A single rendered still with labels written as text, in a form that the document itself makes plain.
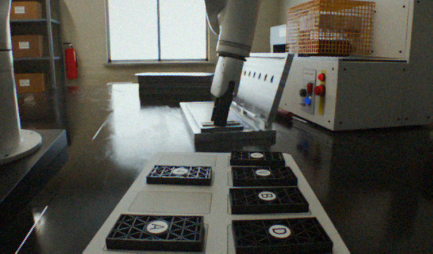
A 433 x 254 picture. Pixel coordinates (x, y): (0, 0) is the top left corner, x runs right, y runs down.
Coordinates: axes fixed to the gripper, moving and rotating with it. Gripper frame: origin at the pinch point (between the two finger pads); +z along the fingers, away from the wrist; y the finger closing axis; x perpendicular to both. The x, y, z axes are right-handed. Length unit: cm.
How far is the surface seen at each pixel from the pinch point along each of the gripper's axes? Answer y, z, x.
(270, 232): 45.5, 3.4, -3.6
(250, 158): 23.2, 2.5, 1.4
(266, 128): 3.6, 0.3, 11.9
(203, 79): -76, -4, 7
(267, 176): 31.7, 2.4, 1.3
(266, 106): 2.5, -5.2, 11.0
